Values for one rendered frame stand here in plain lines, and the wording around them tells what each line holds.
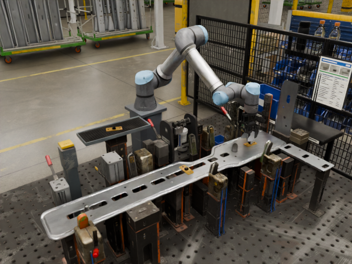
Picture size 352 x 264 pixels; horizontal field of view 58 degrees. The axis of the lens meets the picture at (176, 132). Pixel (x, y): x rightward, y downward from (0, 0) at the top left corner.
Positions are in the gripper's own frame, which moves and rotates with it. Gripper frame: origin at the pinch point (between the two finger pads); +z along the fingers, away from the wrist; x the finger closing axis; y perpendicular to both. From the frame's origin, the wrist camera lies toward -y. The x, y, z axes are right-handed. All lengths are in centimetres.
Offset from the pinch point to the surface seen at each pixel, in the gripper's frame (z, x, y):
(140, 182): 0, -4, 71
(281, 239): 32, 42, 19
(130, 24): 69, -739, -297
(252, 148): 2.3, 4.1, 2.2
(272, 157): -2.3, 21.7, 6.7
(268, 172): 6.3, 21.9, 8.3
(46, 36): 64, -720, -61
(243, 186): 11.7, 17.9, 22.2
